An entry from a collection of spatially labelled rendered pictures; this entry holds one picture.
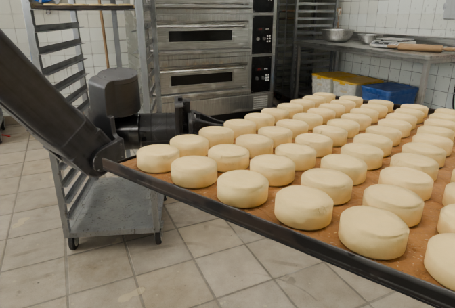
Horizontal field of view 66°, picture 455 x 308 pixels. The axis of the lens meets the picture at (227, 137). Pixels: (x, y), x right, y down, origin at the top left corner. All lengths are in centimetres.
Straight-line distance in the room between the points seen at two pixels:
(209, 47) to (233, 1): 53
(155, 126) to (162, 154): 15
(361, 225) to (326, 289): 154
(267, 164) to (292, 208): 9
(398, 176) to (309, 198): 11
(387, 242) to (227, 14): 369
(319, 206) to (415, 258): 8
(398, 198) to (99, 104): 39
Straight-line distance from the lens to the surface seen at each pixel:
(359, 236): 29
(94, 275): 195
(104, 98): 52
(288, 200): 31
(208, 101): 392
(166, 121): 56
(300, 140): 48
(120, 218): 205
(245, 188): 33
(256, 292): 176
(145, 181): 38
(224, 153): 41
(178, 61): 373
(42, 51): 178
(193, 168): 37
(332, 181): 36
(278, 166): 38
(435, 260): 29
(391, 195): 35
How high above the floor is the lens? 120
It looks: 19 degrees down
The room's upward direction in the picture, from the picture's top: straight up
